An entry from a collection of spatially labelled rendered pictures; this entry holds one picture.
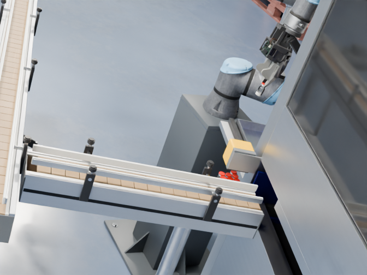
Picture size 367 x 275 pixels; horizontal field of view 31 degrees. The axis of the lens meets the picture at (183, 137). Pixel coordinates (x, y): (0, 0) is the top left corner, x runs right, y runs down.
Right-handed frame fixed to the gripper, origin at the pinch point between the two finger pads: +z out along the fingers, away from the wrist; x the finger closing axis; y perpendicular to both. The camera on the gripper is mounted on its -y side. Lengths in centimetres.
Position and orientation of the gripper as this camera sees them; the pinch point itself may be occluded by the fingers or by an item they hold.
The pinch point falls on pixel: (266, 83)
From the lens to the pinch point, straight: 228.0
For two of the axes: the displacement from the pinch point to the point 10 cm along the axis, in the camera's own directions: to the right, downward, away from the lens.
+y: -8.5, -3.1, -4.3
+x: 2.5, 4.8, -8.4
